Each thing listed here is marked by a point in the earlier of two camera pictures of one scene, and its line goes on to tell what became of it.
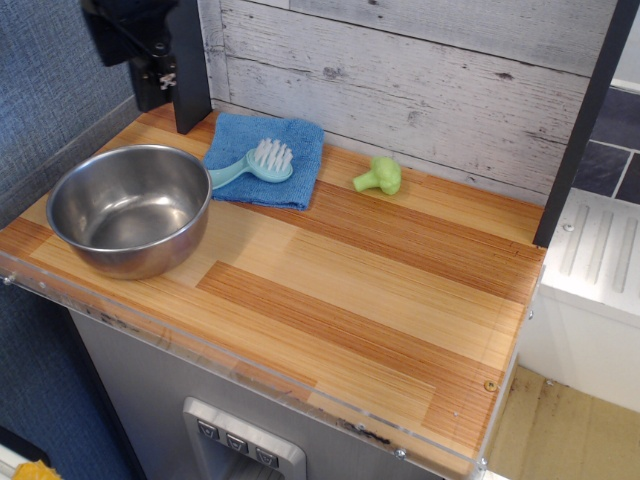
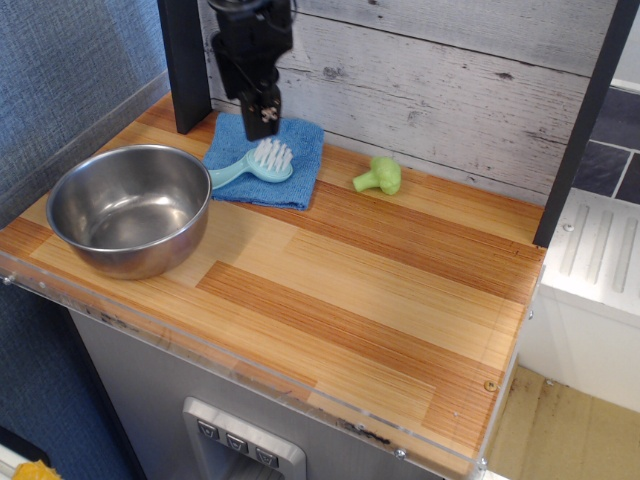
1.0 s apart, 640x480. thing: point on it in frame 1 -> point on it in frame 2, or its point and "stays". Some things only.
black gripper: [138, 31] -> [249, 42]
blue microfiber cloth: [233, 136] stays
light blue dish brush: [269, 161] stays
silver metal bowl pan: [132, 213] stays
